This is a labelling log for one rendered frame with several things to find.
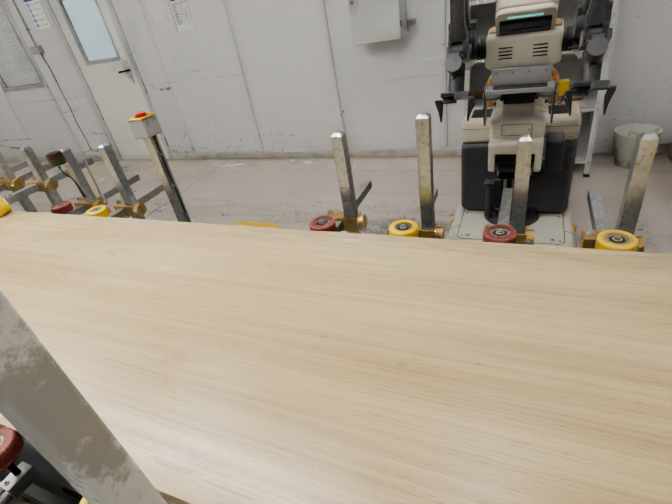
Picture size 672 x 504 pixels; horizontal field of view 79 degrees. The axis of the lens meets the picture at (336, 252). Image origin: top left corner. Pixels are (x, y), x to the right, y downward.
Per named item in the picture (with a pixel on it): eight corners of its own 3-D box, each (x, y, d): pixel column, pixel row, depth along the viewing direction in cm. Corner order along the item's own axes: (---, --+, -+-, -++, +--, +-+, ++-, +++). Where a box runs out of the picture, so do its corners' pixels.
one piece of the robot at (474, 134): (466, 207, 263) (467, 69, 218) (562, 211, 241) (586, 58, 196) (458, 235, 238) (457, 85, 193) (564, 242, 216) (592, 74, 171)
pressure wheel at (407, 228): (414, 268, 115) (412, 234, 109) (388, 264, 119) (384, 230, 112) (423, 253, 120) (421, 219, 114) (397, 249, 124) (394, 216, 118)
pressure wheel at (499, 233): (518, 274, 106) (522, 236, 100) (486, 277, 107) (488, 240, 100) (508, 256, 112) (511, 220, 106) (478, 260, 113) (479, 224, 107)
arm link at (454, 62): (472, 45, 151) (448, 48, 154) (469, 33, 140) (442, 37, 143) (470, 79, 152) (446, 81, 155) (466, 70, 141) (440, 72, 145)
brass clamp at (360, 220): (332, 221, 143) (329, 209, 140) (369, 223, 137) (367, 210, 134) (325, 231, 138) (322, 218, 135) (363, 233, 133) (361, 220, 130)
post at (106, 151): (152, 244, 187) (103, 142, 161) (158, 245, 186) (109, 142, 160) (147, 248, 185) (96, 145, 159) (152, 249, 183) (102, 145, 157)
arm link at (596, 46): (610, 30, 132) (579, 33, 136) (619, 12, 122) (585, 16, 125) (606, 68, 133) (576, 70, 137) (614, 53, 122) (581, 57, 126)
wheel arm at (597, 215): (585, 200, 132) (587, 188, 129) (597, 200, 130) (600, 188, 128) (599, 284, 99) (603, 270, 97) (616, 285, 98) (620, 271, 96)
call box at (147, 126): (149, 134, 152) (140, 113, 148) (163, 133, 149) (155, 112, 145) (135, 141, 147) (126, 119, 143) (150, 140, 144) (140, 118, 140)
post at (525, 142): (506, 283, 129) (518, 133, 103) (518, 284, 127) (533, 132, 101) (505, 290, 126) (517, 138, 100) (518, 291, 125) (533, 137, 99)
